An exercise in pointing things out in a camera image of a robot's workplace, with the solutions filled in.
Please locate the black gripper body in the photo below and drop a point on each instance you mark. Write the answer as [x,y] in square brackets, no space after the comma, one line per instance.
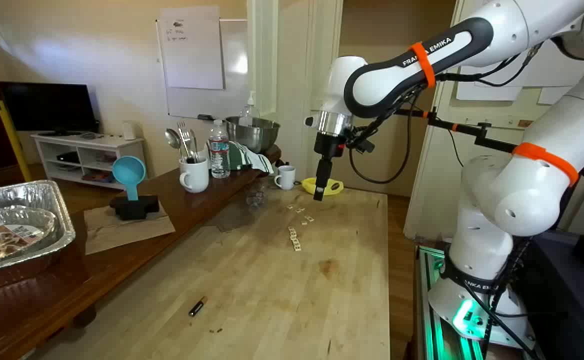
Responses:
[325,146]

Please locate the cream letter tile E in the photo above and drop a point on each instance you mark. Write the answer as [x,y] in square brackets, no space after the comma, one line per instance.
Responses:
[294,237]

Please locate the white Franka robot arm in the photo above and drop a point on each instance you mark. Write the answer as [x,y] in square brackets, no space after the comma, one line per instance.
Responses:
[505,192]

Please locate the yellow fabric tile bag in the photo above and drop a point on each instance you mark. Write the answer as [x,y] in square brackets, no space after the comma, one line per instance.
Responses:
[334,189]

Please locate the small white mug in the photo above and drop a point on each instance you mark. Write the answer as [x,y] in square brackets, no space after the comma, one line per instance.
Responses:
[284,179]

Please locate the cream letter tile U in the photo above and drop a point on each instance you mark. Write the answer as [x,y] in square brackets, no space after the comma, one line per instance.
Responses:
[309,219]

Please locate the crushed clear plastic bottle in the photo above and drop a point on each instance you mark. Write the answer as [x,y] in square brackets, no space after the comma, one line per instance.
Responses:
[256,195]

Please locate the green striped white towel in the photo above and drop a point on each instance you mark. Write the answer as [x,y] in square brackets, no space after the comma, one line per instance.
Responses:
[252,161]

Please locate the large steel mixing bowl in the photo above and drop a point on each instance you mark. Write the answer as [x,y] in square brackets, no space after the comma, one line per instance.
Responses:
[255,132]

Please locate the clear pump soap bottle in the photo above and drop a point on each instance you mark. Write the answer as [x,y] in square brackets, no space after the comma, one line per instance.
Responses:
[247,114]

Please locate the clear plastic water bottle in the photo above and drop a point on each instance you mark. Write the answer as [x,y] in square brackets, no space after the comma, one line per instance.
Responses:
[218,152]

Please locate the white tall cabinet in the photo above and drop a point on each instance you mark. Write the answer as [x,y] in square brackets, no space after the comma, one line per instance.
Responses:
[433,186]

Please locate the white whiteboard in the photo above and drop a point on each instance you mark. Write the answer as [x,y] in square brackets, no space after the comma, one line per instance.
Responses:
[234,80]

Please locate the large white mug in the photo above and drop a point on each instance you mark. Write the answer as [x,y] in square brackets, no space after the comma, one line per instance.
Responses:
[195,176]

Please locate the metal spoon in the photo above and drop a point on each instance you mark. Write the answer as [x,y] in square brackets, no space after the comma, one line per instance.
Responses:
[188,141]

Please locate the metal ladle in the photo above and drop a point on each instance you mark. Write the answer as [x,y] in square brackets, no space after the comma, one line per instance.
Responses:
[175,139]

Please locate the handwritten white paper sheet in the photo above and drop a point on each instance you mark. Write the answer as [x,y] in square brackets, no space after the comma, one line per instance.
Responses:
[492,93]
[552,94]

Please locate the black marker pen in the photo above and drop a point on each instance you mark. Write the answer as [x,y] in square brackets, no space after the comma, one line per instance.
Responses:
[196,307]

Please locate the black block stand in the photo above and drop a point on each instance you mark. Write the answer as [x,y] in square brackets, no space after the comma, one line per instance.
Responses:
[135,206]

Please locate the blue bulb object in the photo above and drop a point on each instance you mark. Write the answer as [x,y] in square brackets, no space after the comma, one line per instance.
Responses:
[129,171]

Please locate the brown paper sheet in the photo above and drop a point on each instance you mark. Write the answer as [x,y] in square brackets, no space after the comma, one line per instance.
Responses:
[124,235]

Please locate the white shelf unit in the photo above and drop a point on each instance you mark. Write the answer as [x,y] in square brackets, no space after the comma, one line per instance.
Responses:
[105,143]

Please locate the aluminium foil tray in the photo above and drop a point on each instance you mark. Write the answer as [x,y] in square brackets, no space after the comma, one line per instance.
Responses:
[63,226]

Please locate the black controller cabinet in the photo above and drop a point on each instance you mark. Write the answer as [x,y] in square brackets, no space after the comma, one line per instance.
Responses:
[564,312]

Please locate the black flat screen monitor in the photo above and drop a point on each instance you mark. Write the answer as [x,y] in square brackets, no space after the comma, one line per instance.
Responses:
[49,106]

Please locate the dark wooden table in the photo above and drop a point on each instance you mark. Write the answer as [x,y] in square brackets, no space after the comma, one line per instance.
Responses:
[53,301]

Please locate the yellow measuring stick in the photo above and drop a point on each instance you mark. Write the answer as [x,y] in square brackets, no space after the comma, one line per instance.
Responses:
[13,143]

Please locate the crumpled clear plastic wrapper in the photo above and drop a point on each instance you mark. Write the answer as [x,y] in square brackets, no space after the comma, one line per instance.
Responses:
[9,237]

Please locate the white door frame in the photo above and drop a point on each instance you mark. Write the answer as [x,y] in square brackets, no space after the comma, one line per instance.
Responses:
[262,52]

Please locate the black camera boom rod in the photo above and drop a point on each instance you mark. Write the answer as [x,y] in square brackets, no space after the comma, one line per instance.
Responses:
[478,132]

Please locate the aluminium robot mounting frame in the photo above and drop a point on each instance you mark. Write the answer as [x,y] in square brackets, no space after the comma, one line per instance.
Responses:
[433,312]

